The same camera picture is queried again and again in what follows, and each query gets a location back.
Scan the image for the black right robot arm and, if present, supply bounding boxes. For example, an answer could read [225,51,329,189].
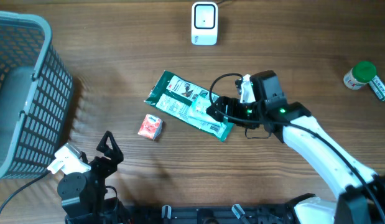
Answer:
[206,70,385,223]

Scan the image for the red tissue pack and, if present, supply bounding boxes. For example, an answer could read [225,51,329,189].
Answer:
[137,114,163,141]

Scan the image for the white barcode scanner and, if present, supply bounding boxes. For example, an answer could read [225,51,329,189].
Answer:
[191,1,218,45]

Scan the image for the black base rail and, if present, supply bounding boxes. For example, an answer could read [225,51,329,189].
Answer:
[126,204,296,224]

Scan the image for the light green wipes pack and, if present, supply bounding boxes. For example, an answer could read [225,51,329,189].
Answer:
[188,95,221,125]

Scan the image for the small green box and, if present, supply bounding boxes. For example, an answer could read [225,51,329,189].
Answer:
[369,75,385,101]

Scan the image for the green lid jar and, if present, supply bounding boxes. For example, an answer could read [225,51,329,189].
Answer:
[343,61,377,90]

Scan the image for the grey plastic basket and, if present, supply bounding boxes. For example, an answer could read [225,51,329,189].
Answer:
[0,11,75,180]

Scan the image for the large green 3M package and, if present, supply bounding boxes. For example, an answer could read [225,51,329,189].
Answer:
[145,71,233,142]

